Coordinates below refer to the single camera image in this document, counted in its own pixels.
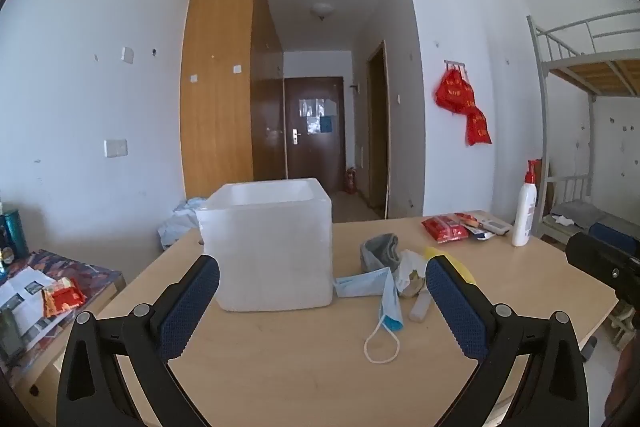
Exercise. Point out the metal bunk bed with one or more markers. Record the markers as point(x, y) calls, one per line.
point(588, 173)

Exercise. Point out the green white plastic bag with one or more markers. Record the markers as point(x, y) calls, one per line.
point(410, 285)

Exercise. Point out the grey sock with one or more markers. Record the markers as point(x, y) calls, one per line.
point(379, 252)

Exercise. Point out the light blue covered bin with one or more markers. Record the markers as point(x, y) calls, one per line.
point(182, 220)

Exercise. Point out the white remote control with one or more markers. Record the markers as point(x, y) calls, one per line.
point(494, 225)

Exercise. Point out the red hanging bags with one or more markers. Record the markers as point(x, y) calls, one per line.
point(455, 93)

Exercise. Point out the red fire extinguisher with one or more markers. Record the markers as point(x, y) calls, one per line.
point(350, 181)

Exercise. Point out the white lotion pump bottle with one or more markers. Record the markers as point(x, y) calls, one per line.
point(525, 210)

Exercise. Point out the red orange packet on side table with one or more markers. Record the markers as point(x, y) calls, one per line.
point(63, 295)

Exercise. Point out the double wall socket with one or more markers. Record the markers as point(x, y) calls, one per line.
point(114, 148)

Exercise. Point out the yellow foam net sleeve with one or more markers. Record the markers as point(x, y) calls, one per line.
point(432, 252)

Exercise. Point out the teal cylinder can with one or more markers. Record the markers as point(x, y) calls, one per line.
point(12, 233)

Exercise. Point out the brown side door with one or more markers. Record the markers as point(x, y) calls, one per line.
point(379, 130)

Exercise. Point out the white foam stick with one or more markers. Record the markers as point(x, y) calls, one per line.
point(420, 308)

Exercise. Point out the blue surgical face mask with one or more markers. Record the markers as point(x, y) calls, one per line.
point(378, 283)

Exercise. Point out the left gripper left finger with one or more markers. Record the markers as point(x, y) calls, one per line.
point(92, 390)

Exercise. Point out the white paper tissue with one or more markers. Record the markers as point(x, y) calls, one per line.
point(409, 261)

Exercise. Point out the patterned side table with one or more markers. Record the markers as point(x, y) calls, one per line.
point(33, 374)

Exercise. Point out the white wall switch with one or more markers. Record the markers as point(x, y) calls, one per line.
point(127, 55)

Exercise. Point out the white foam box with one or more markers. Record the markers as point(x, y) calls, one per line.
point(273, 244)

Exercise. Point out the dark brown entrance door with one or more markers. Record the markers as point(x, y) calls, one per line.
point(315, 130)

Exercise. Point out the blue white small packet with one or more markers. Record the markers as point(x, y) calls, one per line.
point(480, 234)

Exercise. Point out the red orange small packet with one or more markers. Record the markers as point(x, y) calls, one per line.
point(466, 219)

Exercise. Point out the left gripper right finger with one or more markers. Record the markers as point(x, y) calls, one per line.
point(552, 390)

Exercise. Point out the wooden wardrobe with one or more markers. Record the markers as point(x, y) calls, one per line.
point(231, 96)

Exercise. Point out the red snack packet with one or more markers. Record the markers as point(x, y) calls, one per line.
point(445, 228)

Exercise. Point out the ceiling lamp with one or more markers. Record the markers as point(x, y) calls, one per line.
point(321, 10)

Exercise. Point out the white printed leaflet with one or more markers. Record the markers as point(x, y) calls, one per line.
point(22, 295)

